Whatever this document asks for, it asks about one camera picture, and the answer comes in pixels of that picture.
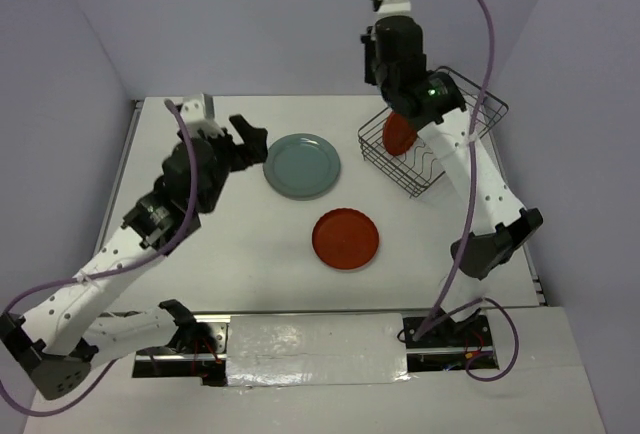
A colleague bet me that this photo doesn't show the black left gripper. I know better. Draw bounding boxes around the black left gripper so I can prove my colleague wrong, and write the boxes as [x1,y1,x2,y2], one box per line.
[177,114,268,214]

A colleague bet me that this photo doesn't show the light blue round plate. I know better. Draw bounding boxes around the light blue round plate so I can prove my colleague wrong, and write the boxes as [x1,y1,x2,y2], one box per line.
[263,133,341,200]

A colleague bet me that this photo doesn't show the orange fluted plate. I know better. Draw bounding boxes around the orange fluted plate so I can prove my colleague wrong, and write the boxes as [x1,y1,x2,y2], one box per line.
[382,112,417,157]
[311,208,380,271]

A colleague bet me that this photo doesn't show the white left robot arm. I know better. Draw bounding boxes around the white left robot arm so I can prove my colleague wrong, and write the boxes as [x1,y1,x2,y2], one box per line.
[1,115,268,400]

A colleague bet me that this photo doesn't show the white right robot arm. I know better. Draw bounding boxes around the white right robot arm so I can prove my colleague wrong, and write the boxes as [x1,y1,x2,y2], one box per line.
[361,14,543,345]

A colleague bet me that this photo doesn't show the silver taped base cover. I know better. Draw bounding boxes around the silver taped base cover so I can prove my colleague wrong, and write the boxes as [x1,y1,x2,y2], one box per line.
[226,313,409,387]

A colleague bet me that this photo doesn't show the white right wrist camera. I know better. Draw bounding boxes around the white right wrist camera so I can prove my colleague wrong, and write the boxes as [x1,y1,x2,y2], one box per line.
[372,0,412,19]

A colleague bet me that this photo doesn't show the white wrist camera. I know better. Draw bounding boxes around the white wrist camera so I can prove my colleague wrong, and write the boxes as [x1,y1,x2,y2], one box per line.
[372,0,412,19]
[180,93,225,138]

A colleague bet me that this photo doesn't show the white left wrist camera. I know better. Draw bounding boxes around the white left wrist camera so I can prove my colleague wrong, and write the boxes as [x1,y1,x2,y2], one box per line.
[180,93,225,138]

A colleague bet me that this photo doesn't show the grey wire dish rack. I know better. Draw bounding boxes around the grey wire dish rack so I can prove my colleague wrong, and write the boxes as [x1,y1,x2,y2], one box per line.
[358,91,509,198]

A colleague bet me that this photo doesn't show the aluminium table frame rail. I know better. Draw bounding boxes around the aluminium table frame rail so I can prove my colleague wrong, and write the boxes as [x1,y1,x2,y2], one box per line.
[92,99,145,256]

